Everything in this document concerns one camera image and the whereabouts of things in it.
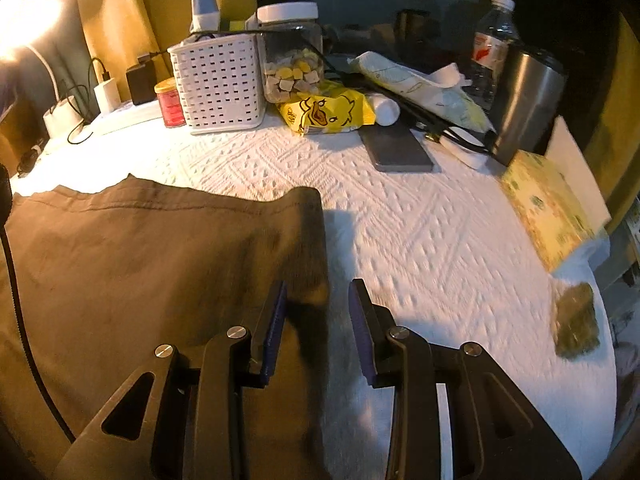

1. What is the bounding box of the grey-blue plastic cup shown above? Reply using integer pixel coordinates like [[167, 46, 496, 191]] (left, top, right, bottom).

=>
[[191, 0, 222, 33]]

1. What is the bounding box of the clear jar with white lid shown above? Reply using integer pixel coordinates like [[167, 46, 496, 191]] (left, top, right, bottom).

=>
[[256, 2, 325, 106]]

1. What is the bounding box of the white card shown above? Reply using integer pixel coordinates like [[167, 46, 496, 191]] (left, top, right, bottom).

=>
[[545, 116, 612, 226]]

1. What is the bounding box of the black ribbed cable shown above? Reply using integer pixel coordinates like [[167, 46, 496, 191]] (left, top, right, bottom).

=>
[[0, 225, 78, 443]]

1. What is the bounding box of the clear plastic water bottle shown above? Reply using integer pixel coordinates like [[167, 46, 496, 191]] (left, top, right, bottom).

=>
[[472, 0, 521, 111]]

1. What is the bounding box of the white textured tablecloth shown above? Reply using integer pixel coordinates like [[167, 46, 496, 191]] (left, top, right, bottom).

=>
[[10, 105, 616, 480]]

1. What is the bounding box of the narrow yellow curtain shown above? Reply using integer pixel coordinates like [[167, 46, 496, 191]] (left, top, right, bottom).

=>
[[585, 10, 640, 221]]

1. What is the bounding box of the brown t-shirt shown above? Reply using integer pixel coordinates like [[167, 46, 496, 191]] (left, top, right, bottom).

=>
[[0, 174, 331, 480]]

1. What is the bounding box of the wide yellow curtain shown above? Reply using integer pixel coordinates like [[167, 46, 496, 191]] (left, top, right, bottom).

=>
[[75, 0, 258, 106]]

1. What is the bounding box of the black power adapter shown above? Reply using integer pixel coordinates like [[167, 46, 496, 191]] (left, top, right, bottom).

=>
[[125, 62, 158, 106]]

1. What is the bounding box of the white perforated basket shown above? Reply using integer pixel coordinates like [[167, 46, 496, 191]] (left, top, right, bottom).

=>
[[167, 32, 266, 135]]

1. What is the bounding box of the dark smartphone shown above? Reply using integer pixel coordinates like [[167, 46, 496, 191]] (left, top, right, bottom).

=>
[[360, 125, 435, 173]]

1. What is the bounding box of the white desk lamp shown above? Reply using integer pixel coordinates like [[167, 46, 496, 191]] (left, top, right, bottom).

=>
[[0, 0, 83, 138]]

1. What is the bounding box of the yellow tissue box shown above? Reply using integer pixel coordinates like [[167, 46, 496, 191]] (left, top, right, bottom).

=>
[[500, 150, 608, 273]]

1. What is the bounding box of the white charger plug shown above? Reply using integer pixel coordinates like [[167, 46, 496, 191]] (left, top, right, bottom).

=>
[[94, 77, 118, 113]]

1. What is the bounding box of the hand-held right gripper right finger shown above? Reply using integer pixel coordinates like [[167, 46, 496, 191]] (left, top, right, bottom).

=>
[[348, 278, 583, 480]]

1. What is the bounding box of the brown rock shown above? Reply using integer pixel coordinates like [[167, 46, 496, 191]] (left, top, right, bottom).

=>
[[550, 282, 601, 360]]

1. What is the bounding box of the white power strip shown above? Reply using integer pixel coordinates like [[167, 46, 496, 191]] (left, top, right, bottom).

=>
[[92, 102, 166, 136]]

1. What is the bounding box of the yellow snack bag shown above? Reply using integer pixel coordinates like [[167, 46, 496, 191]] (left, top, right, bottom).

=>
[[277, 87, 377, 136]]

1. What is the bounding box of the pale printed paper packet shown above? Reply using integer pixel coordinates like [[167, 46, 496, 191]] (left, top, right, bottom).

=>
[[347, 51, 493, 133]]

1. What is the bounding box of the red tin can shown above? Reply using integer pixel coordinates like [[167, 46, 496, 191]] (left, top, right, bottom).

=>
[[154, 79, 187, 129]]

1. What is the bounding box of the small white tube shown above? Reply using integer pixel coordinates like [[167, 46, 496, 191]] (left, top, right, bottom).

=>
[[371, 96, 401, 126]]

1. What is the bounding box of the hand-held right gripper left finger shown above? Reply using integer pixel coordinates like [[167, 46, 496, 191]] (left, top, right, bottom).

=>
[[52, 280, 288, 480]]

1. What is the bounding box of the stainless steel tumbler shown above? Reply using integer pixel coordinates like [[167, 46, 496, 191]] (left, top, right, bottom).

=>
[[490, 47, 568, 167]]

